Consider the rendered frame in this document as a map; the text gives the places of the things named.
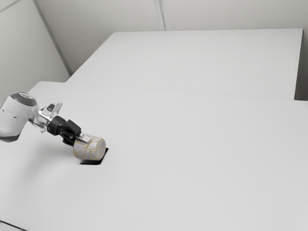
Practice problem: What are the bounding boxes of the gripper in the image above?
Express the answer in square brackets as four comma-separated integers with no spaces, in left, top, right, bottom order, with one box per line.
[46,115,91,147]

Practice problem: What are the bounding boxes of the grey mug with gold cracks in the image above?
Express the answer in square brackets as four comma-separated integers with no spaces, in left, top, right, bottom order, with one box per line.
[73,135,107,161]

